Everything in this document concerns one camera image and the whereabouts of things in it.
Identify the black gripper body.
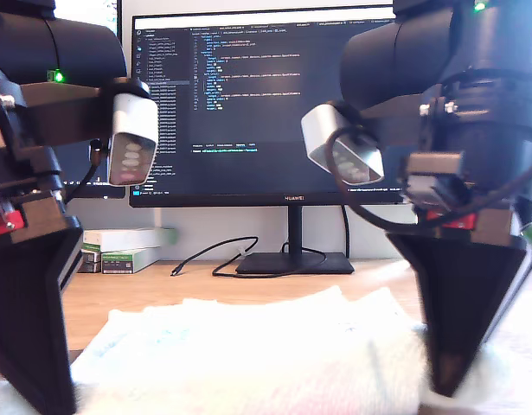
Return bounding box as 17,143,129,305
390,123,532,251

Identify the pastel checked tea towel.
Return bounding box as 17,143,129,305
0,284,532,415

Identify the green and white box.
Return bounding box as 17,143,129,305
100,246,161,275

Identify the long white box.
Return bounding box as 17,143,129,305
82,227,179,252

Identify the black monitor stand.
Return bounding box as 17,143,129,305
234,205,356,276

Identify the black Huawei monitor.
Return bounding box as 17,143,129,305
129,3,422,208

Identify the black USB cable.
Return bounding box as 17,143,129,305
170,235,328,278

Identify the black monitor power cable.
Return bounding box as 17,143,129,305
340,205,352,256

